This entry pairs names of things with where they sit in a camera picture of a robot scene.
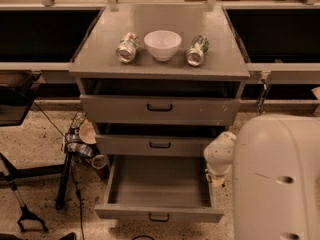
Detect black power cable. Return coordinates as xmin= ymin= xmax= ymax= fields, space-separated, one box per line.
xmin=256 ymin=80 xmax=269 ymax=117

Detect black stand leg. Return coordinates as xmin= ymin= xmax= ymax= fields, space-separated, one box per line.
xmin=56 ymin=152 xmax=72 ymax=210

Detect crumpled snack bag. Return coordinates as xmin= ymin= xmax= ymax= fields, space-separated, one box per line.
xmin=64 ymin=112 xmax=93 ymax=159

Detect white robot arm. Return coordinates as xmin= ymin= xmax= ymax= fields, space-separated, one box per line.
xmin=204 ymin=114 xmax=320 ymax=240

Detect right green soda can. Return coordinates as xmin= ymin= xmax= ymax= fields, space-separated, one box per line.
xmin=186 ymin=35 xmax=209 ymax=67

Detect metal tripod leg with clamp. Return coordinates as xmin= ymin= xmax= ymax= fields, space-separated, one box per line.
xmin=0 ymin=155 xmax=48 ymax=232

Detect grey drawer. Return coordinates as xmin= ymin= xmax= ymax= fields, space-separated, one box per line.
xmin=80 ymin=95 xmax=240 ymax=126
xmin=95 ymin=155 xmax=223 ymax=223
xmin=96 ymin=135 xmax=214 ymax=157

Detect black tray on stand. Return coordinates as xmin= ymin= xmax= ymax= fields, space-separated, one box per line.
xmin=0 ymin=70 xmax=41 ymax=127

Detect grey middle drawer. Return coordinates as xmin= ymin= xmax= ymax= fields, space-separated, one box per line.
xmin=96 ymin=135 xmax=214 ymax=157

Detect grey drawer cabinet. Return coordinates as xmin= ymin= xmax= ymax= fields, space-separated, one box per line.
xmin=68 ymin=2 xmax=251 ymax=158

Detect grey bottom drawer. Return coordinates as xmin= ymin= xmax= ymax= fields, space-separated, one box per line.
xmin=95 ymin=155 xmax=223 ymax=223

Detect white bowl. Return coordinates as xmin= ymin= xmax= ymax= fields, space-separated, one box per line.
xmin=144 ymin=30 xmax=182 ymax=62

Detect clear plastic cup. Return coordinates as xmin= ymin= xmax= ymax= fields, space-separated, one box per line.
xmin=91 ymin=154 xmax=108 ymax=169

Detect grey top drawer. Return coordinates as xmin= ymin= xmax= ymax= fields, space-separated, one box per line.
xmin=80 ymin=95 xmax=240 ymax=126

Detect small bowl on floor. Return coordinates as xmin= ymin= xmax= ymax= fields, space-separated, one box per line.
xmin=79 ymin=121 xmax=96 ymax=144

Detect green soda can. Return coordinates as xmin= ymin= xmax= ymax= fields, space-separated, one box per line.
xmin=186 ymin=35 xmax=209 ymax=67
xmin=116 ymin=32 xmax=139 ymax=64

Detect left green soda can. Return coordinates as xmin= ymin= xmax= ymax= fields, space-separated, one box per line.
xmin=116 ymin=32 xmax=139 ymax=64

